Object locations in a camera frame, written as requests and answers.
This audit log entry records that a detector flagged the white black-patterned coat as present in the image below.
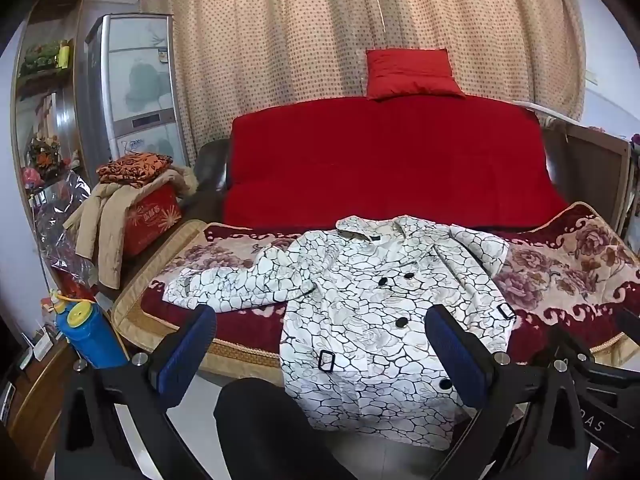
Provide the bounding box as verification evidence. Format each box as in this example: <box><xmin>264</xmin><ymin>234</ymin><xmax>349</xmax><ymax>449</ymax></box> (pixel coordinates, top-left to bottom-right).
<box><xmin>163</xmin><ymin>216</ymin><xmax>513</xmax><ymax>450</ymax></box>

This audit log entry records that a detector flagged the floral maroon beige blanket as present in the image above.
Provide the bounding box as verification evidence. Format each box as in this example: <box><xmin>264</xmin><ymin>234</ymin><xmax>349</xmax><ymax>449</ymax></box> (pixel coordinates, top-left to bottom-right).
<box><xmin>112</xmin><ymin>203</ymin><xmax>639</xmax><ymax>385</ymax></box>

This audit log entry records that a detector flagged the blue bottle yellow lid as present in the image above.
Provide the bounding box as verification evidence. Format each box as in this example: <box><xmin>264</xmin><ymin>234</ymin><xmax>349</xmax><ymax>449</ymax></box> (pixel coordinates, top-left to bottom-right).
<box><xmin>51</xmin><ymin>292</ymin><xmax>127</xmax><ymax>370</ymax></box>

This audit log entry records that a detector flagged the black trousered leg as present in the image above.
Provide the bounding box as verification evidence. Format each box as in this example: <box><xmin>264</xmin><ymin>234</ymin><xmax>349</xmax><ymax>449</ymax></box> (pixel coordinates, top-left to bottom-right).
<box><xmin>214</xmin><ymin>378</ymin><xmax>354</xmax><ymax>480</ymax></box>

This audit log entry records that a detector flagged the red printed box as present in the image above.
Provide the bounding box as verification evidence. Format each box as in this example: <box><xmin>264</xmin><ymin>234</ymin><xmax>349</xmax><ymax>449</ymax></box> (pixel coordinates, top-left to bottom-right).
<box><xmin>124</xmin><ymin>183</ymin><xmax>182</xmax><ymax>257</ymax></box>

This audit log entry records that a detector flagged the beige jacket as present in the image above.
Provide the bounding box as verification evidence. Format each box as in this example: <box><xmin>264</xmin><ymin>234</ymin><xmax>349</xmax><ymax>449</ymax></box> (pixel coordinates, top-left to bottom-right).
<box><xmin>63</xmin><ymin>166</ymin><xmax>198</xmax><ymax>289</ymax></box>

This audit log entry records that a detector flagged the brown wooden headboard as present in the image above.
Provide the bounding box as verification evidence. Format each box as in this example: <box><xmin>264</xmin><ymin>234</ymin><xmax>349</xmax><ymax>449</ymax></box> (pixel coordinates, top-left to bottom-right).
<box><xmin>542</xmin><ymin>119</ymin><xmax>634</xmax><ymax>233</ymax></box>

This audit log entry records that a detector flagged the orange black patterned cloth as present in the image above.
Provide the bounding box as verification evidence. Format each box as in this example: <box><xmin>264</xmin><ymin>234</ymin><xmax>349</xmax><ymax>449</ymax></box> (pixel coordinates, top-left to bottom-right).
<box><xmin>96</xmin><ymin>153</ymin><xmax>172</xmax><ymax>188</ymax></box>

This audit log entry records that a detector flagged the clear plastic bag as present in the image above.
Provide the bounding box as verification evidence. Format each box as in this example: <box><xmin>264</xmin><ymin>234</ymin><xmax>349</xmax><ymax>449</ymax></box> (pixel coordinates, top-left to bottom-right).
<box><xmin>30</xmin><ymin>170</ymin><xmax>96</xmax><ymax>286</ymax></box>

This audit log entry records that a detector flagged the dark leather sofa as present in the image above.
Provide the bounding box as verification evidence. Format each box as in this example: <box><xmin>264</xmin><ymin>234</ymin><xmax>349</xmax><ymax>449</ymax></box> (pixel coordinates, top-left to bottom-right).
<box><xmin>181</xmin><ymin>139</ymin><xmax>231</xmax><ymax>222</ymax></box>

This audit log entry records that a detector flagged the red quilt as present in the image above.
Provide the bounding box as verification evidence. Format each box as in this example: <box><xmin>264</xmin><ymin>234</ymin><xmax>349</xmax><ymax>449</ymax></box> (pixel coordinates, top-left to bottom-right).
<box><xmin>222</xmin><ymin>96</ymin><xmax>566</xmax><ymax>230</ymax></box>

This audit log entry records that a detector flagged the wooden display shelf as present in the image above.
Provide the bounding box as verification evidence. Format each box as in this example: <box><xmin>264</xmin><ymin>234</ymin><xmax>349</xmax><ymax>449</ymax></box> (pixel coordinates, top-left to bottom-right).
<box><xmin>8</xmin><ymin>0</ymin><xmax>94</xmax><ymax>196</ymax></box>

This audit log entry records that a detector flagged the red pillow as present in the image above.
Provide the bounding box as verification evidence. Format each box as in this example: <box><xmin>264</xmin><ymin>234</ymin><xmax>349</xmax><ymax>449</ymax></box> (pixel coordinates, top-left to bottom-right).
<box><xmin>366</xmin><ymin>48</ymin><xmax>464</xmax><ymax>100</ymax></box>

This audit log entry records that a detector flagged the beige dotted curtain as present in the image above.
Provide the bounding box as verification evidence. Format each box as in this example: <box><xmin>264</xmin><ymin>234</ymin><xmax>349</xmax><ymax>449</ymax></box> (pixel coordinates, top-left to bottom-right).
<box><xmin>139</xmin><ymin>0</ymin><xmax>586</xmax><ymax>157</ymax></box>

